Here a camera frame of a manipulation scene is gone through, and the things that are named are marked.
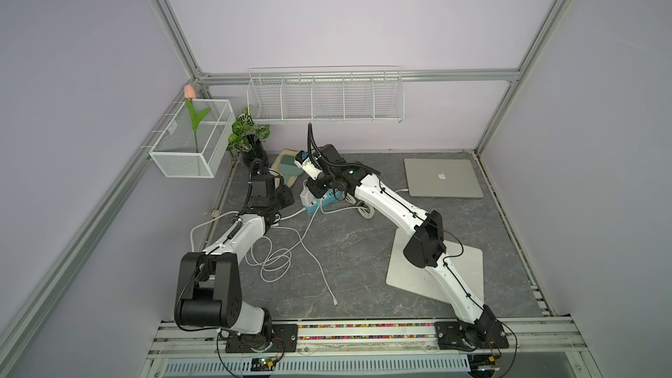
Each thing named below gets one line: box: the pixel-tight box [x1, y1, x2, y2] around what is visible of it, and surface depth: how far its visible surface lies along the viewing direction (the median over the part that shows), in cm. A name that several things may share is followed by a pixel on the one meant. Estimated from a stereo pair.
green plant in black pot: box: [226, 105, 271, 168], surface depth 92 cm
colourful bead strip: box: [298, 322, 435, 341], surface depth 77 cm
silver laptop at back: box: [403, 158, 484, 199], surface depth 114 cm
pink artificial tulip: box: [183, 84, 211, 154], surface depth 86 cm
